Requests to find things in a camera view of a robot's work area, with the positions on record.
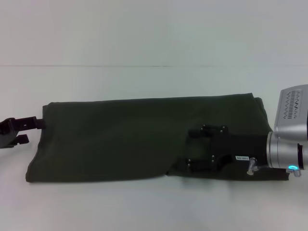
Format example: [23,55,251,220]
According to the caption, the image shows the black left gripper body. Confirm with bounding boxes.
[0,117,19,149]

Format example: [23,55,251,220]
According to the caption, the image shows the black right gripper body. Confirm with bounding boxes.
[208,125,270,173]

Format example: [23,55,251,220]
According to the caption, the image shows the dark green shirt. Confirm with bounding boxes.
[25,95,290,184]

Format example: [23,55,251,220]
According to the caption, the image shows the right arm connector cable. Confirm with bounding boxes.
[245,157,302,178]

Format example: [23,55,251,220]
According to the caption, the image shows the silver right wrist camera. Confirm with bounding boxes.
[273,84,308,141]

